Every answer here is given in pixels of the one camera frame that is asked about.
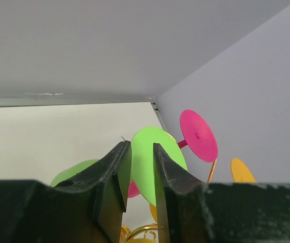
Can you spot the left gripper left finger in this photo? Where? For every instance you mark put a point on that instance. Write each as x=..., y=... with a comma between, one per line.
x=87, y=207

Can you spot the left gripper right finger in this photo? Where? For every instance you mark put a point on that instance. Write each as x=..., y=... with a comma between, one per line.
x=189, y=210

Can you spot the orange wine glass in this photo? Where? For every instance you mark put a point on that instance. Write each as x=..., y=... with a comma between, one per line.
x=146, y=233
x=240, y=172

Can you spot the pink wine glass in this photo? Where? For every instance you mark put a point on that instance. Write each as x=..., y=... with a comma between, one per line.
x=198, y=136

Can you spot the green wine glass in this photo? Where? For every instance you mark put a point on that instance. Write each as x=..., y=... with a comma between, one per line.
x=142, y=160

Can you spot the gold wire glass rack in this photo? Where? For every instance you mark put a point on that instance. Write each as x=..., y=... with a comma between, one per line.
x=203, y=144

